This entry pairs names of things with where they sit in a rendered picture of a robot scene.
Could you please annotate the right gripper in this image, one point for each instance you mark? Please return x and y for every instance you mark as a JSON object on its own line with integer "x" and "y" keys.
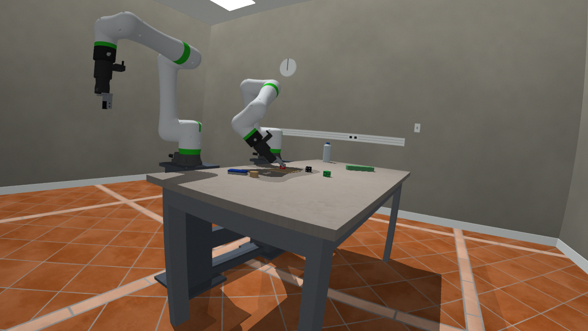
{"x": 104, "y": 57}

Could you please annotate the white plastic bottle with blue cap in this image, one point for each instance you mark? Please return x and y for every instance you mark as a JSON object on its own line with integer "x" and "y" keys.
{"x": 327, "y": 152}

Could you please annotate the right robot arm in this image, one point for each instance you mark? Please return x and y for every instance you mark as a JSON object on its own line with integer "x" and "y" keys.
{"x": 174, "y": 55}

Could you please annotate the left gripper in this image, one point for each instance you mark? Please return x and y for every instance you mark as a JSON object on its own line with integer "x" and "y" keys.
{"x": 262, "y": 148}

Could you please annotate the tan flat mat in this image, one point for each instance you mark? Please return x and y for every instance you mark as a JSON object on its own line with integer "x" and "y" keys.
{"x": 283, "y": 170}

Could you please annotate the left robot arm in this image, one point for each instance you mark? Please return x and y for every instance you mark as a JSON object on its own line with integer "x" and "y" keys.
{"x": 257, "y": 96}

